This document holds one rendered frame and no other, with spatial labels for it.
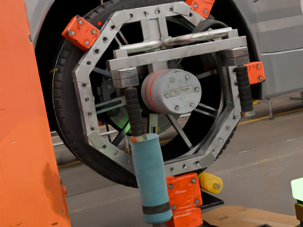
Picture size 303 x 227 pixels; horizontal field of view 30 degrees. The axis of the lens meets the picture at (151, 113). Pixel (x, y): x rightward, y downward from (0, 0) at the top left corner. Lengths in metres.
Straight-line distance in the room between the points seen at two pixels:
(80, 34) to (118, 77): 0.25
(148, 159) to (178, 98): 0.20
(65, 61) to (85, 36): 0.12
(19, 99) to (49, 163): 0.16
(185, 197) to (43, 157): 0.68
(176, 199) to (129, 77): 0.49
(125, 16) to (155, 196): 0.55
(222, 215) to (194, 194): 1.35
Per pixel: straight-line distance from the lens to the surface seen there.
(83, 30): 1.72
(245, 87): 1.65
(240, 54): 1.65
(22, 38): 1.27
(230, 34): 1.67
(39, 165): 1.28
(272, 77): 2.06
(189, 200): 1.85
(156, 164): 1.66
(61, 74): 1.79
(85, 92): 1.72
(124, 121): 1.96
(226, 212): 3.23
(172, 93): 1.64
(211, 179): 1.89
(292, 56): 2.11
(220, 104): 1.96
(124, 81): 1.52
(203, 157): 1.85
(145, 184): 1.67
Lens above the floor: 0.99
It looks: 7 degrees down
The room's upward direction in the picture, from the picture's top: 10 degrees counter-clockwise
